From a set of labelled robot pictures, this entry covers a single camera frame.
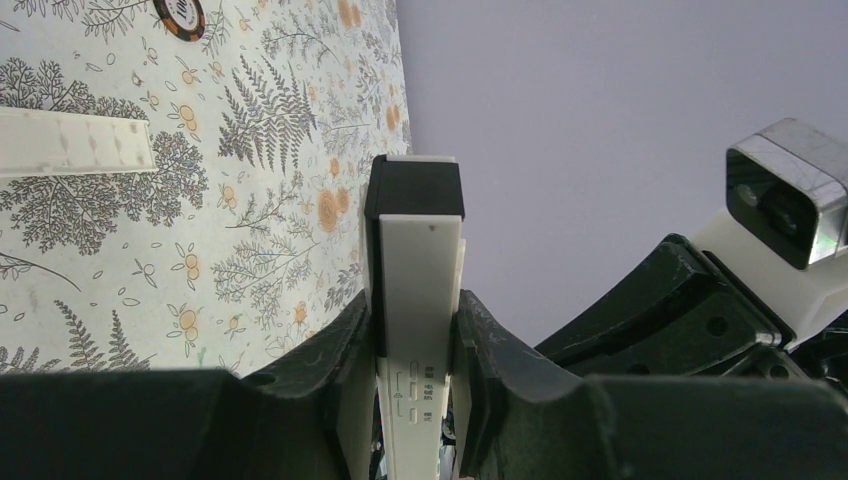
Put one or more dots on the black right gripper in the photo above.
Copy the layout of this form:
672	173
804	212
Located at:
683	311

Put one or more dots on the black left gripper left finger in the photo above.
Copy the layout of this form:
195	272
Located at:
307	415

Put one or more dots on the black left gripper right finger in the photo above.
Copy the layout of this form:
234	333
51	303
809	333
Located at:
519	416

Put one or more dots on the white remote battery cover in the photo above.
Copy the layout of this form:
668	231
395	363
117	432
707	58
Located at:
36	143

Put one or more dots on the brown poker chip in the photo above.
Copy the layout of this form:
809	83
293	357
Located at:
184	19

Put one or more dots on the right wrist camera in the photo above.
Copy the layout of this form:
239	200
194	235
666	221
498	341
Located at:
782	230

